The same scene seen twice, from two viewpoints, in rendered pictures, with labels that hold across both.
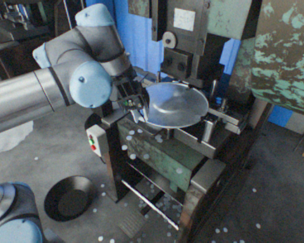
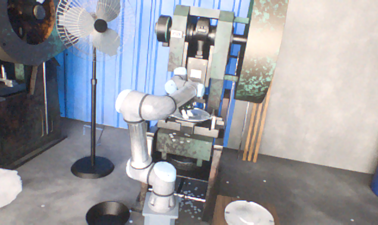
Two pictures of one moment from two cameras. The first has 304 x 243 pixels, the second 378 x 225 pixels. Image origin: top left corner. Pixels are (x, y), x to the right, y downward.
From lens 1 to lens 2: 1.32 m
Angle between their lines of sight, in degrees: 37
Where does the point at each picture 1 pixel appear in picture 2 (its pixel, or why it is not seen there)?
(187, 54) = not seen: hidden behind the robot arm
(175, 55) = not seen: hidden behind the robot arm
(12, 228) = (161, 163)
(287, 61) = (247, 79)
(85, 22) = (181, 72)
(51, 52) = (177, 82)
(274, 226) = (245, 194)
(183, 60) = not seen: hidden behind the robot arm
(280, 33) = (245, 74)
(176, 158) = (202, 140)
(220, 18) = (215, 72)
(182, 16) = (195, 72)
